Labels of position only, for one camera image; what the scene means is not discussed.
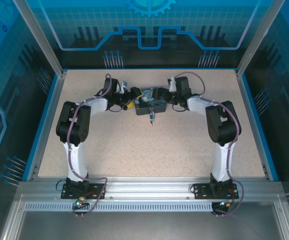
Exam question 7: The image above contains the starry night print box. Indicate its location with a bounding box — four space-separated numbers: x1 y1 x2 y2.
133 85 168 117

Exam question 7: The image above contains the aluminium front beam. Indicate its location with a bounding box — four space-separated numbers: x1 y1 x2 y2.
16 176 284 201

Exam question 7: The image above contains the connector with green light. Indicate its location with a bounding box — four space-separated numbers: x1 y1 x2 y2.
219 199 235 209
74 197 86 209

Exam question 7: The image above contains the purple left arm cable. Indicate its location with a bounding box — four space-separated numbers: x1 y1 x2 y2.
67 73 113 219

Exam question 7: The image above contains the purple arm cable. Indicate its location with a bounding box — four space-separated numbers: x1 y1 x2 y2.
67 73 113 219
170 71 246 219

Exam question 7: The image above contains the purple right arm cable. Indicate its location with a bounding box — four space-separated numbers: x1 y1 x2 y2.
170 71 246 219

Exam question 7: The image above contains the aluminium side rail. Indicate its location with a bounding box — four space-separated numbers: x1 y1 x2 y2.
25 70 68 182
235 69 279 182

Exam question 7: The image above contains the aluminium frame post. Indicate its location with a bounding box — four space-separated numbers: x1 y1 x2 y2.
235 0 285 77
12 0 68 77

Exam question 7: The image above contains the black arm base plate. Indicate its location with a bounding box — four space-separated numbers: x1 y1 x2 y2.
192 183 240 200
60 181 107 200

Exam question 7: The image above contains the slotted grey cable duct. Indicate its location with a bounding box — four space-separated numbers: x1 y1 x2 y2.
23 201 217 211

